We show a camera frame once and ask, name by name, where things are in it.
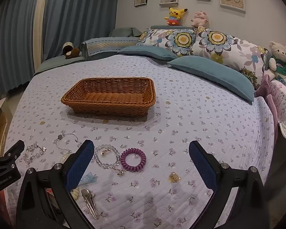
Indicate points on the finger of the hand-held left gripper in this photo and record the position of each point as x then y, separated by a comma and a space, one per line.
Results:
12, 153

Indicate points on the teal headboard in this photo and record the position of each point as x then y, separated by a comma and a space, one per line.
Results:
162, 27

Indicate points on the white teddy bear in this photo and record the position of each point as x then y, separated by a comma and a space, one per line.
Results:
278, 62

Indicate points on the floral quilted bedspread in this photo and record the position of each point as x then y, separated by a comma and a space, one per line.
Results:
193, 124

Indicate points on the gold bear brooch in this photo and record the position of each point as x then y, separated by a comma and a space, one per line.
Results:
174, 177

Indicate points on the brown wicker basket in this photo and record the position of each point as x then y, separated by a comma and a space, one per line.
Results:
109, 96

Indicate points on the floral pillow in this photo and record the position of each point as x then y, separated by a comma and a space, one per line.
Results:
236, 50
176, 39

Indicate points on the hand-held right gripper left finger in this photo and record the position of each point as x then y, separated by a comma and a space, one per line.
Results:
79, 164

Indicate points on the silver metal hair clip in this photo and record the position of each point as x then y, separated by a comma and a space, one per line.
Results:
90, 202

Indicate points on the pink plush toy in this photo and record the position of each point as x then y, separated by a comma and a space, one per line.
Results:
199, 19

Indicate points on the folded grey-green cloth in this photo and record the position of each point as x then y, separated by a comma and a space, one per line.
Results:
124, 32

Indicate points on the teal blue pillow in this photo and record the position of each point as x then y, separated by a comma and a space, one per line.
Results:
150, 51
216, 76

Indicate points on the teal bedside bench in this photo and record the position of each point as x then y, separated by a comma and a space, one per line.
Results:
59, 64

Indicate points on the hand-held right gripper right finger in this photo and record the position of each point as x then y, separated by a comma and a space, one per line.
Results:
202, 164

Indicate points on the light blue claw clip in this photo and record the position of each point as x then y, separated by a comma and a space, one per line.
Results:
87, 179

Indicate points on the yellow plush toy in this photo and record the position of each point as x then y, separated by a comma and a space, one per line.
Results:
174, 16

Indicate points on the pink floral quilt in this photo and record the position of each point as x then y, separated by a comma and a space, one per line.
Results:
284, 105

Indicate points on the brown plush toy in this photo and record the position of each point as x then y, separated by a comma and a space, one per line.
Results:
72, 53

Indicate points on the cream curtain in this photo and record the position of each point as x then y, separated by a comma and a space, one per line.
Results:
39, 16

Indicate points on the blue curtain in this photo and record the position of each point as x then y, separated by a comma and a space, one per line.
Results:
12, 40
81, 9

